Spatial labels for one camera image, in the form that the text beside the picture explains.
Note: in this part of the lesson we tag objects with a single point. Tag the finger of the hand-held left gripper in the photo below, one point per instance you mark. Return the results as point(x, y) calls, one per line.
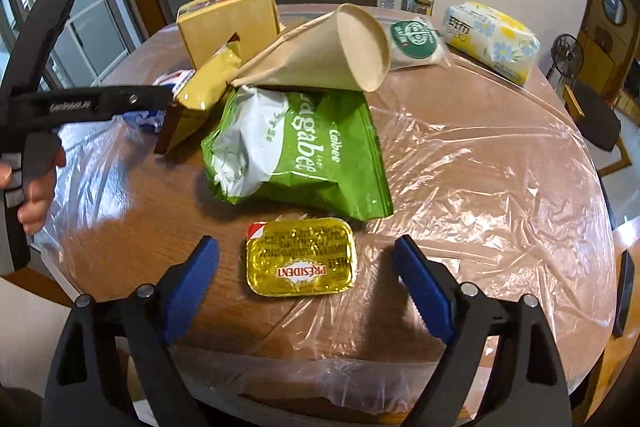
point(135, 103)

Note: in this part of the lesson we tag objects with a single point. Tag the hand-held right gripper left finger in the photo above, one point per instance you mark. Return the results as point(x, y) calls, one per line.
point(192, 287)

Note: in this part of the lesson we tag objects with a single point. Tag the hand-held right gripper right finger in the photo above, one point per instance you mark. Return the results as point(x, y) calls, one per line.
point(425, 292)

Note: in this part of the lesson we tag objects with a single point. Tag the yellow snack packet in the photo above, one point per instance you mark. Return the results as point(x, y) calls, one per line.
point(205, 82)

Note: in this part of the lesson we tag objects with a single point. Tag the gold foil butter packet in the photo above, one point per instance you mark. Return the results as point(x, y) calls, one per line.
point(300, 252)

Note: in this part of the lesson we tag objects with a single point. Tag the yellow cardboard box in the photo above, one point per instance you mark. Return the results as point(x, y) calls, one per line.
point(225, 32)

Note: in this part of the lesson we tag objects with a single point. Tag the brown paper bag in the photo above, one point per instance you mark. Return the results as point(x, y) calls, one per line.
point(310, 57)

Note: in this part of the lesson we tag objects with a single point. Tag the person's left hand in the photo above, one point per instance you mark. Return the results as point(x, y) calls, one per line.
point(37, 202)

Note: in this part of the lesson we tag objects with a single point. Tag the blue white packet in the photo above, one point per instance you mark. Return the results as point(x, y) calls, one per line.
point(142, 121)

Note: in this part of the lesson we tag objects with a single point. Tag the green snack bag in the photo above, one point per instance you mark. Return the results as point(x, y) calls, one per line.
point(300, 167)

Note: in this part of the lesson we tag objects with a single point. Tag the black flat object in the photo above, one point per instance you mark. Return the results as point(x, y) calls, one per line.
point(625, 292)

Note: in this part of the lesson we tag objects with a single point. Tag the wooden chair black seat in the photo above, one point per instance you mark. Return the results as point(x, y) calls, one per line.
point(595, 117)

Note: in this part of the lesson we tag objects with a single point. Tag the white round packet green label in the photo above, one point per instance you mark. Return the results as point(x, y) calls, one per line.
point(415, 37)

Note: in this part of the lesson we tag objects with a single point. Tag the yellow flowered tissue pack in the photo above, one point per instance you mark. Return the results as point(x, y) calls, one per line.
point(495, 39)

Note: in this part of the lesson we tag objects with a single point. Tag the black standing fan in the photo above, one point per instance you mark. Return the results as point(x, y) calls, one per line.
point(567, 54)

